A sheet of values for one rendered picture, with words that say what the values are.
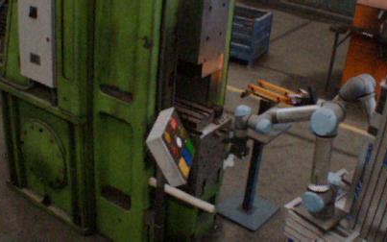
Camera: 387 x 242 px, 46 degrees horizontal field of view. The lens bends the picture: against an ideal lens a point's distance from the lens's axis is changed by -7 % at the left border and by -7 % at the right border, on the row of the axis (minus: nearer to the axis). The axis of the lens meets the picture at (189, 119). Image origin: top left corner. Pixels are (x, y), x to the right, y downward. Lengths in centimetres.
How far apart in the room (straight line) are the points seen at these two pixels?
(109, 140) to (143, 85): 57
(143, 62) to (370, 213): 145
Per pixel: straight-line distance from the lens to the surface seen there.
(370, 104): 295
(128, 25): 270
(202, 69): 277
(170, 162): 233
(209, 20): 271
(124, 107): 279
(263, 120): 239
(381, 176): 248
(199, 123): 294
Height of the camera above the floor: 231
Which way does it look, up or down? 27 degrees down
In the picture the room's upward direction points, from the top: 5 degrees clockwise
